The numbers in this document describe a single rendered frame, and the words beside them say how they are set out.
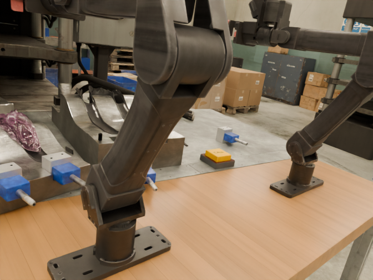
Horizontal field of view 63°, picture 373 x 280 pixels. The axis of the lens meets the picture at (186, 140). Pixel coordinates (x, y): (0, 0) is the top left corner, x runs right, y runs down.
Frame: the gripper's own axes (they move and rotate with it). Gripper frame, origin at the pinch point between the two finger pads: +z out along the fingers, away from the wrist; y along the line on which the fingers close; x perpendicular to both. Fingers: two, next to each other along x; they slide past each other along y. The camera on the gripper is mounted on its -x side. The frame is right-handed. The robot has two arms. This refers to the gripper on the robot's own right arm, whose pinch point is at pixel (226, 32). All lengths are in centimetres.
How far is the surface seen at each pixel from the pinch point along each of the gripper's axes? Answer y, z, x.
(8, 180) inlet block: 71, -17, 33
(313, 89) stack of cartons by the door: -598, 259, 70
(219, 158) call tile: 14.1, -18.3, 37.3
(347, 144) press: -354, 73, 109
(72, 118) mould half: 48, 13, 31
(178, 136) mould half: 26.0, -11.6, 31.2
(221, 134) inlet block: -5.0, -1.2, 36.6
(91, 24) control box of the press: 15, 74, 3
